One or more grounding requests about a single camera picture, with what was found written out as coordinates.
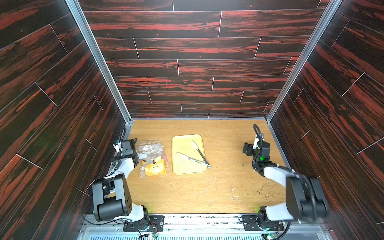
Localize clear resealable bag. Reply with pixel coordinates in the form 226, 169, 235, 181
136, 140, 167, 164
139, 155, 168, 178

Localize yellow tray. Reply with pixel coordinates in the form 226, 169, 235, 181
172, 134, 208, 175

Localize metal tongs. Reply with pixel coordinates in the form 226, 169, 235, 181
176, 140, 212, 169

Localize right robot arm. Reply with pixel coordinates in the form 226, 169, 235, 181
243, 124, 330, 231

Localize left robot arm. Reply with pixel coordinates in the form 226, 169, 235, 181
91, 138, 150, 226

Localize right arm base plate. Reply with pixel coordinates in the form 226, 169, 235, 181
239, 215, 285, 232

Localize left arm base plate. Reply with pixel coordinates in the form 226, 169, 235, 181
123, 215, 165, 232

